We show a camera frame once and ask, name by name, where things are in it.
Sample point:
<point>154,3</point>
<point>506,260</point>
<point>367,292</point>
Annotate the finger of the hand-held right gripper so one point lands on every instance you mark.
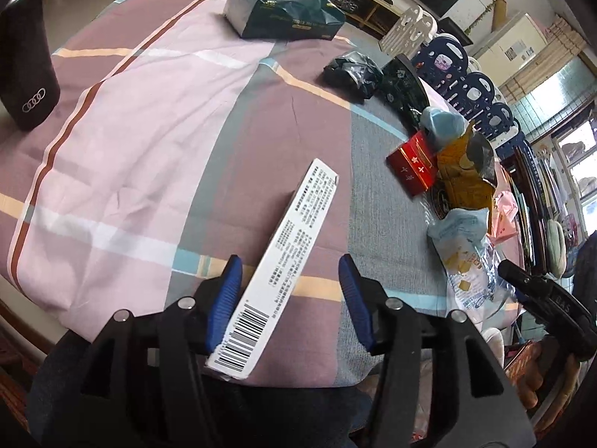
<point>555,303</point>

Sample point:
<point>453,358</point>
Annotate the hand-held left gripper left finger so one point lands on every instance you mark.
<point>228,298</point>

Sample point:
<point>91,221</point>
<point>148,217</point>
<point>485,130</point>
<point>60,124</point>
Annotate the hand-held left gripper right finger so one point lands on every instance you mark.
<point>354,298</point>

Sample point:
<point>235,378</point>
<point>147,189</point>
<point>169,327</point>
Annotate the long white cardboard box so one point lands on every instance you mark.
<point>298,224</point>

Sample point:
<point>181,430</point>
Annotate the black plastic bag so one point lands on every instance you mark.
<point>347,72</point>

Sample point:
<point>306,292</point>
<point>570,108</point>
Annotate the person's right hand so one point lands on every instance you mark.
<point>529,387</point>

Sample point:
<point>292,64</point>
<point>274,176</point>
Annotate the pink plastic bag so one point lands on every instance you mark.
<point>506,212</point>

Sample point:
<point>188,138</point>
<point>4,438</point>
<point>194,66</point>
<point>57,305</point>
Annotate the clear white plastic bag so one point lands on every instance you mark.
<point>461,252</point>

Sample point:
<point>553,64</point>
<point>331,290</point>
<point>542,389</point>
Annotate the person's dark trousers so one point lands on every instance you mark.
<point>289,410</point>

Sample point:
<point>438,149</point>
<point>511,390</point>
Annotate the red cigarette box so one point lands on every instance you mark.
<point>413,165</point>

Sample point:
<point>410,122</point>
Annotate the window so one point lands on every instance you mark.
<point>578,154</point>

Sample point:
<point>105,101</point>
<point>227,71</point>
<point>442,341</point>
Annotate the yellow snack wrapper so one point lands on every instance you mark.
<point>461,182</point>

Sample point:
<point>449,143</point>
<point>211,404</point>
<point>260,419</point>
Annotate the green snack packet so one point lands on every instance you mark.
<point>401,88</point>

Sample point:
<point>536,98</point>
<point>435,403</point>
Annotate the white standing air conditioner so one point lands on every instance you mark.
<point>510,46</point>

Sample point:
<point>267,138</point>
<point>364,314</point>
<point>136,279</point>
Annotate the beige curtain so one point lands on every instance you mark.
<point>566,37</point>

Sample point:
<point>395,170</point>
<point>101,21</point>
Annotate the white fence panel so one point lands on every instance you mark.
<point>408,28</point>

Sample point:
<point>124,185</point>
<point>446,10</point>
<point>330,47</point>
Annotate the black box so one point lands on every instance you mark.
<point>454,30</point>

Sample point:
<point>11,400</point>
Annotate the dark green tissue pack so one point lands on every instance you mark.
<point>289,14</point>

